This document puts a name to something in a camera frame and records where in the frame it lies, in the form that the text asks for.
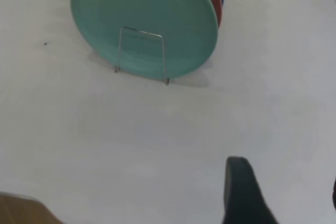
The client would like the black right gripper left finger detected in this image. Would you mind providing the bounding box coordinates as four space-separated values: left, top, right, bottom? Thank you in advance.
222 156 279 224

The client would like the green round plate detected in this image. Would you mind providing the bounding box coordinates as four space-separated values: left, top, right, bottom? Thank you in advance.
70 0 219 80

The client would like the metal wire plate rack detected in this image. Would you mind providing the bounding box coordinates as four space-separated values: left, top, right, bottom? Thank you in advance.
114 26 171 86

